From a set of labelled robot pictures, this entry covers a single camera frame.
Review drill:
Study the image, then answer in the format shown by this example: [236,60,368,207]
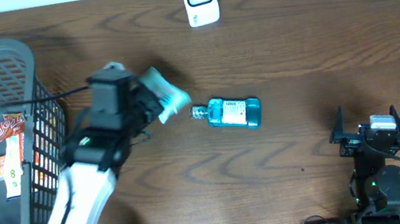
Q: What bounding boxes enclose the teal wet wipes pack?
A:
[138,67,192,124]

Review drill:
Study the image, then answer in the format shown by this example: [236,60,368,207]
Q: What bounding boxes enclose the blue mouthwash bottle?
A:
[189,98,262,129]

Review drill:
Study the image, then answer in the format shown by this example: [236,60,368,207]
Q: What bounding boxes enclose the red Top chocolate bar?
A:
[0,113,25,142]

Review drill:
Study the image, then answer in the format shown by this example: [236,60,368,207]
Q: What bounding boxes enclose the yellow snack bag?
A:
[3,133,25,200]

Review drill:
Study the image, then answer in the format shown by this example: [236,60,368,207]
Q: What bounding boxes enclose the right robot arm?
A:
[329,106,400,220]

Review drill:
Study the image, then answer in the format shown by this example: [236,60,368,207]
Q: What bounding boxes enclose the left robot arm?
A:
[48,62,162,224]

